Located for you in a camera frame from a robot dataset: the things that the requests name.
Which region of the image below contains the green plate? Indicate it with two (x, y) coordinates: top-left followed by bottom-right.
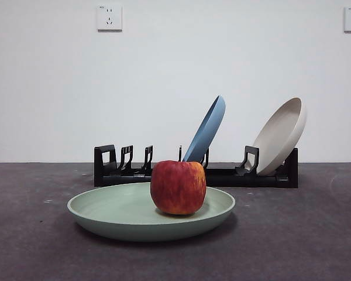
(67, 181), (237, 243)

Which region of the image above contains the cream plate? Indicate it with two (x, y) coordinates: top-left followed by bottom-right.
(252, 97), (307, 176)

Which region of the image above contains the red apple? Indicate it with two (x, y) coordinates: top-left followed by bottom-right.
(150, 159), (207, 216)

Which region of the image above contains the black plate rack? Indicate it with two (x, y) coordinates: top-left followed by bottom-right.
(93, 144), (298, 189)

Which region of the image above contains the blue plate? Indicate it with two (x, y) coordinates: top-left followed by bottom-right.
(181, 94), (226, 169)

